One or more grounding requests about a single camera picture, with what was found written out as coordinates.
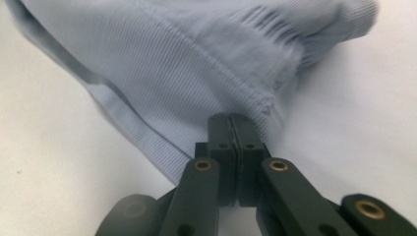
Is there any light blue ribbed garment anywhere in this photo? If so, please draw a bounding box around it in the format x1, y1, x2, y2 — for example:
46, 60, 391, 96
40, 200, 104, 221
6, 0, 380, 186

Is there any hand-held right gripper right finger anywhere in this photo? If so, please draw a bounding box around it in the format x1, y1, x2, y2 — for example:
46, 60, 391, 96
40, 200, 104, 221
233, 112, 271, 208

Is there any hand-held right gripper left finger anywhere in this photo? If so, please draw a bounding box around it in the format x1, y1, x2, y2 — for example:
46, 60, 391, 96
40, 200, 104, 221
195, 112, 238, 208

